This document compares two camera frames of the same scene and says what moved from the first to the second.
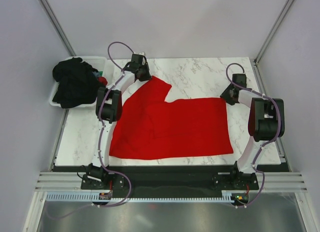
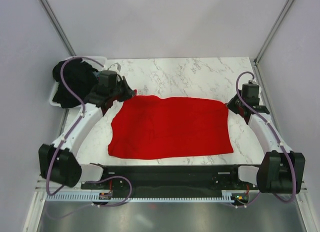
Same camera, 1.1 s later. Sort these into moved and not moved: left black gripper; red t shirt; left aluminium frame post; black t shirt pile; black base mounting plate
Moved: red t shirt; left black gripper
Not moved: black base mounting plate; black t shirt pile; left aluminium frame post
